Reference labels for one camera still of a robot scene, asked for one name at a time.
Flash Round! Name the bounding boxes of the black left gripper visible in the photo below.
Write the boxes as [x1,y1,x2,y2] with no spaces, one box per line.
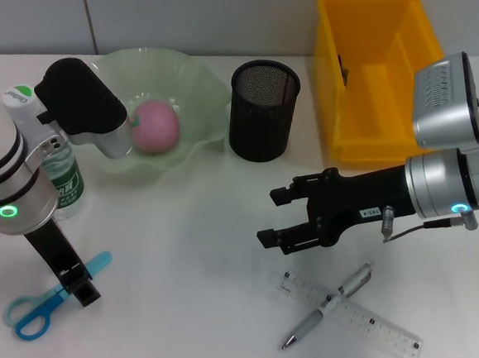
[17,214,108,309]

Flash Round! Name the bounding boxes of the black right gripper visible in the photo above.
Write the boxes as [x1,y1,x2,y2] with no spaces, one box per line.
[254,150,419,266]

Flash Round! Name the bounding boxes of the blue scissors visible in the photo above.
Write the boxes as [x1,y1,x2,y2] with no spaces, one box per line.
[1,243,114,348]

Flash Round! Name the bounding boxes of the clear green-label water bottle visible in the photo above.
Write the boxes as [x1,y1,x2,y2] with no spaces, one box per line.
[0,83,93,222]

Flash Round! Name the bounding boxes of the pink toy peach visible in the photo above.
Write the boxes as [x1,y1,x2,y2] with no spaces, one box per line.
[127,98,183,158]

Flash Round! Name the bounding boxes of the black mesh pen holder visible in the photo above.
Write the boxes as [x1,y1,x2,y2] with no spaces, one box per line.
[224,56,304,166]

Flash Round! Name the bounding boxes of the silver ballpoint pen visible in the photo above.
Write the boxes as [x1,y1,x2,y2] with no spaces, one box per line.
[281,255,375,356]

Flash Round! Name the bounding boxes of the transparent plastic ruler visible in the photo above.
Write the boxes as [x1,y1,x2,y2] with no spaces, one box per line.
[266,268,430,358]

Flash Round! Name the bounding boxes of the pale green glass fruit plate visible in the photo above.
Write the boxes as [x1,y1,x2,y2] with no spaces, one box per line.
[83,42,235,184]

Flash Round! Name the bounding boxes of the yellow plastic bin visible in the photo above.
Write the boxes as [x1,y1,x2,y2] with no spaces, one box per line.
[304,0,450,170]

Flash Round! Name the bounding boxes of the right gripper cable with connector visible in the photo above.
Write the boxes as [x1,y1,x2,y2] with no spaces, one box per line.
[379,204,479,251]

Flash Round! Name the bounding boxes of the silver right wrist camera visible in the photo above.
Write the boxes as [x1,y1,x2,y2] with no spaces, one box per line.
[407,47,479,155]

